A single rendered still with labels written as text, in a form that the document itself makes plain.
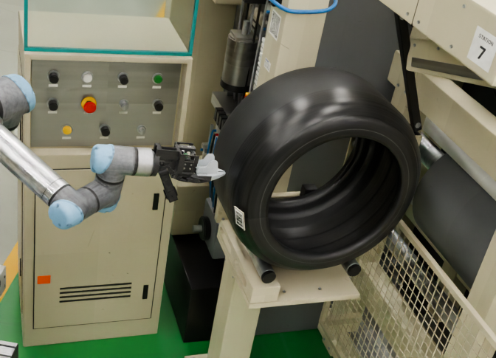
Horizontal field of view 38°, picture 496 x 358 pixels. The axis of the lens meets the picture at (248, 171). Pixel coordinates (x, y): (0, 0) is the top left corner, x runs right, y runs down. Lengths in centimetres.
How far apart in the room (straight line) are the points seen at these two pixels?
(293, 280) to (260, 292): 18
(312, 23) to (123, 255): 123
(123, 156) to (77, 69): 69
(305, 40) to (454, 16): 51
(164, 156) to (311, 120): 39
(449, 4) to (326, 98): 38
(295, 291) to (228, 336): 60
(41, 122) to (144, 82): 37
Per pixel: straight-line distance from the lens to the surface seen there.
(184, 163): 190
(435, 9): 193
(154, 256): 289
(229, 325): 274
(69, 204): 181
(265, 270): 211
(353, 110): 190
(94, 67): 249
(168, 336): 318
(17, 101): 205
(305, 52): 219
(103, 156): 184
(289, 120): 186
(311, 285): 229
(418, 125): 242
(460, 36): 183
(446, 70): 210
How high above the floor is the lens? 221
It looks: 30 degrees down
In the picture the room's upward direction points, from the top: 11 degrees clockwise
